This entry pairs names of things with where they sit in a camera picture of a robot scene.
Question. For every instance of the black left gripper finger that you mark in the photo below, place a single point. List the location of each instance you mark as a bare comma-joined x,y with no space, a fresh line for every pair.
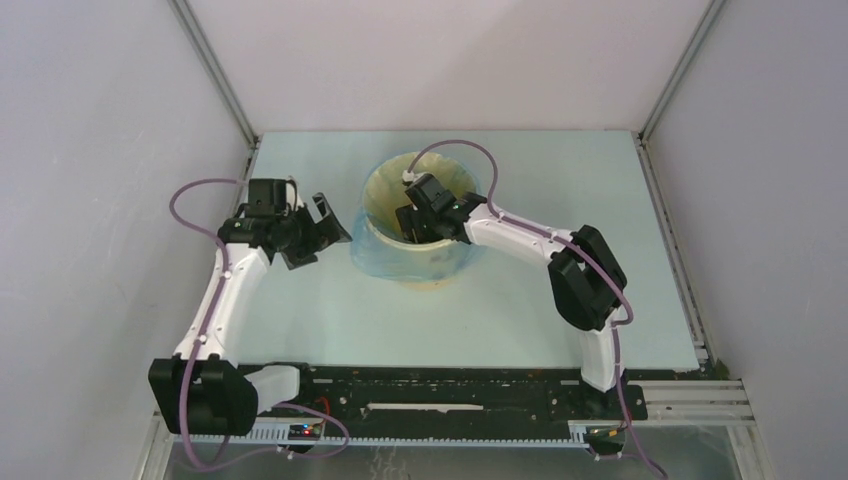
329,228
299,256

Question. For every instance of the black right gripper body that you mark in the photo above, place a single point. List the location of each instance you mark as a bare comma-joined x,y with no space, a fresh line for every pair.
412,217

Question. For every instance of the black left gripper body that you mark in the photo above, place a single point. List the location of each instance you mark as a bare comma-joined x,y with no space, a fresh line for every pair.
300,233

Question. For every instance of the yellow capybara trash bin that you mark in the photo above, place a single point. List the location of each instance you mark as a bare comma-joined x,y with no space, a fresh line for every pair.
424,265

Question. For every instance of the blue plastic trash bag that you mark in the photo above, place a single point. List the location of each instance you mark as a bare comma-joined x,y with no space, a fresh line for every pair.
411,252

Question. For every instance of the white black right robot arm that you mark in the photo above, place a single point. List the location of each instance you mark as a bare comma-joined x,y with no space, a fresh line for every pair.
587,281

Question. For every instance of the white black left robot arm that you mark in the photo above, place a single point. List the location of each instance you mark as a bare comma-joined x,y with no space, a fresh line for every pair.
200,388

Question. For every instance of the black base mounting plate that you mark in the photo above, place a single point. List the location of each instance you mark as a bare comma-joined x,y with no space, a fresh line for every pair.
455,404

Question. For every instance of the small electronics board with LEDs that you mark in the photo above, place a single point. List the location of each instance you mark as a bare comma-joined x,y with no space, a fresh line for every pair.
305,432

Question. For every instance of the aluminium frame rail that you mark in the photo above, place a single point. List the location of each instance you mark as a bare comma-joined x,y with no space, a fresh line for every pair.
697,403

